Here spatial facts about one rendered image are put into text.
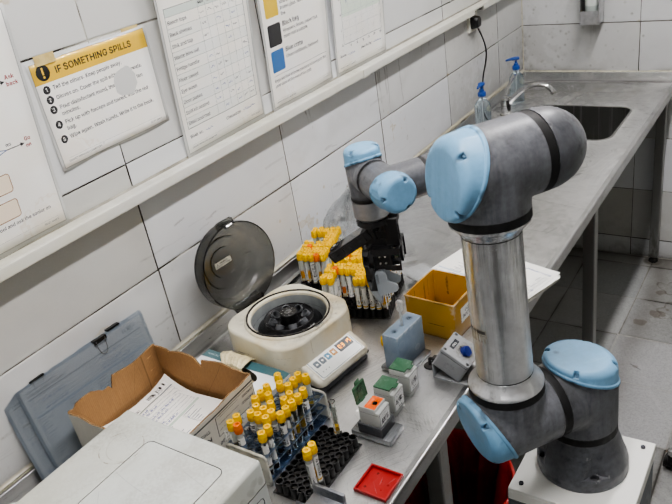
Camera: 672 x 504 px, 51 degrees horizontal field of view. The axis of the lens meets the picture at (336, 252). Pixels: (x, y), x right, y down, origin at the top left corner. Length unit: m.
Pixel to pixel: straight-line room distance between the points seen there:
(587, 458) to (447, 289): 0.66
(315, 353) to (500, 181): 0.79
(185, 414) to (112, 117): 0.63
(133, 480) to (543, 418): 0.61
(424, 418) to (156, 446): 0.60
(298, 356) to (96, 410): 0.43
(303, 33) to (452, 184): 1.16
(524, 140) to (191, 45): 0.94
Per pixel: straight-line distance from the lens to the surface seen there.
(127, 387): 1.60
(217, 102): 1.76
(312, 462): 1.31
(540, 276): 1.88
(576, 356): 1.21
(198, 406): 1.54
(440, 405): 1.51
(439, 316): 1.66
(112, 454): 1.11
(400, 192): 1.29
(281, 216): 1.99
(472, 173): 0.90
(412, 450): 1.42
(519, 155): 0.94
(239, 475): 1.00
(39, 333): 1.51
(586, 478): 1.29
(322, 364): 1.58
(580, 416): 1.19
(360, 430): 1.45
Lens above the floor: 1.85
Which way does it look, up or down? 27 degrees down
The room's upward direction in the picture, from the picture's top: 10 degrees counter-clockwise
